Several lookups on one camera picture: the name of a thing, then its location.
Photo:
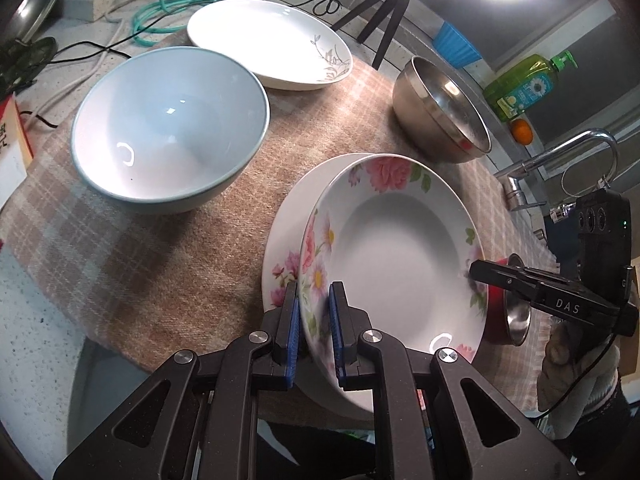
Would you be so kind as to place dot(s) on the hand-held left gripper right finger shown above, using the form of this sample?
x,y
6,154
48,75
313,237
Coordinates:
x,y
336,340

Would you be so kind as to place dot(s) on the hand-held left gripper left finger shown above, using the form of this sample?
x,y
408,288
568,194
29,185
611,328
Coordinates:
x,y
292,340

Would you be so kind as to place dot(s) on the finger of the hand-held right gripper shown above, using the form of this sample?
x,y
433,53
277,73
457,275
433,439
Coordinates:
x,y
505,277

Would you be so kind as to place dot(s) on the red bowl steel inside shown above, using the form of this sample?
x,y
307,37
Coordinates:
x,y
495,320

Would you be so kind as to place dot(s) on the pink floral plate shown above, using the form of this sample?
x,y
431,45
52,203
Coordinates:
x,y
400,240
285,230

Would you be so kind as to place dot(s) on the stainless steel bowl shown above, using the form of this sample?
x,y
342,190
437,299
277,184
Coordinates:
x,y
425,110

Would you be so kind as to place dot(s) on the light blue bowl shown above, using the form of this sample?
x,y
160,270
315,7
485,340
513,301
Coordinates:
x,y
170,125

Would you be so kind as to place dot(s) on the white plate grey floral print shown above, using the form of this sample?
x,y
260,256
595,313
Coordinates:
x,y
250,35

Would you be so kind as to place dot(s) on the person's right forearm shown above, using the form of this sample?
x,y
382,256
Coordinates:
x,y
610,425

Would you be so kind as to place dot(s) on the person's right hand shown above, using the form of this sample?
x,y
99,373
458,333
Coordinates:
x,y
560,360

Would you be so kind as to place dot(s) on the chrome faucet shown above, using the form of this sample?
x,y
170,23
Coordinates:
x,y
515,190

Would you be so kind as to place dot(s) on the orange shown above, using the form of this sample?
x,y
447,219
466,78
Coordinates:
x,y
522,132

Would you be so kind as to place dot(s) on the beige plaid cloth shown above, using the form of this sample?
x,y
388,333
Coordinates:
x,y
150,270

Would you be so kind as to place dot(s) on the green dish soap bottle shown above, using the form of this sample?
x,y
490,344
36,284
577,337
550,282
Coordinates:
x,y
525,85

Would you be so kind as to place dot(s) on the blue ribbed cup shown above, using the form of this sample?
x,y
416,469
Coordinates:
x,y
452,42

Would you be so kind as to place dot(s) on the black tripod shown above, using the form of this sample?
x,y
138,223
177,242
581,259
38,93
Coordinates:
x,y
395,15

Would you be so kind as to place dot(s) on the red and white box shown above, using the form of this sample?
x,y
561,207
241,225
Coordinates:
x,y
12,160

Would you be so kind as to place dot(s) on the glass pot lid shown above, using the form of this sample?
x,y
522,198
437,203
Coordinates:
x,y
35,5

